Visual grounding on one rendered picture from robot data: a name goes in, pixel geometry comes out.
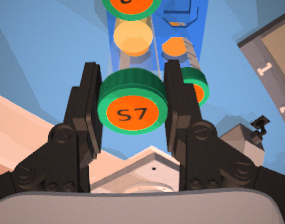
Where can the blue tube rack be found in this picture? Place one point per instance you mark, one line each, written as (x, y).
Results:
(185, 12)

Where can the sample tube s2 with green cap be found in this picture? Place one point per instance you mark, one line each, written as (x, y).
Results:
(131, 10)

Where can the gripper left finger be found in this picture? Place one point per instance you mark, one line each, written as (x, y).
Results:
(56, 165)

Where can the blue flat mat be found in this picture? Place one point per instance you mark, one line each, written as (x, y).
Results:
(44, 45)

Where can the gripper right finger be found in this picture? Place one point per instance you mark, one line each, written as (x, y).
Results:
(206, 161)

